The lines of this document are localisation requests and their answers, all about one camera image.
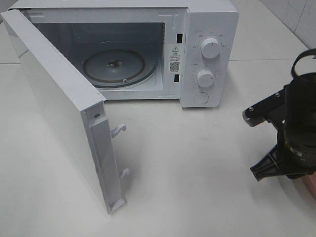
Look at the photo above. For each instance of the glass microwave turntable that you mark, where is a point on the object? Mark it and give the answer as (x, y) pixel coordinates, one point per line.
(118, 68)

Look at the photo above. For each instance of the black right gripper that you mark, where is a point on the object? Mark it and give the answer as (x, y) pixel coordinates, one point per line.
(292, 112)

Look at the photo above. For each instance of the white microwave knob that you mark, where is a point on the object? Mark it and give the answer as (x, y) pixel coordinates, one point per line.
(210, 47)
(205, 78)

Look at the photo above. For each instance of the pink round plate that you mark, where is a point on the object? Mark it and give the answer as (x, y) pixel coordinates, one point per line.
(305, 187)

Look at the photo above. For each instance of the white round door button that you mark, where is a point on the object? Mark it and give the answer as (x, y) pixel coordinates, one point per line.
(201, 98)

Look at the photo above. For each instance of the white microwave oven body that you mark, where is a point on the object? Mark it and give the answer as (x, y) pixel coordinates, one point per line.
(169, 30)

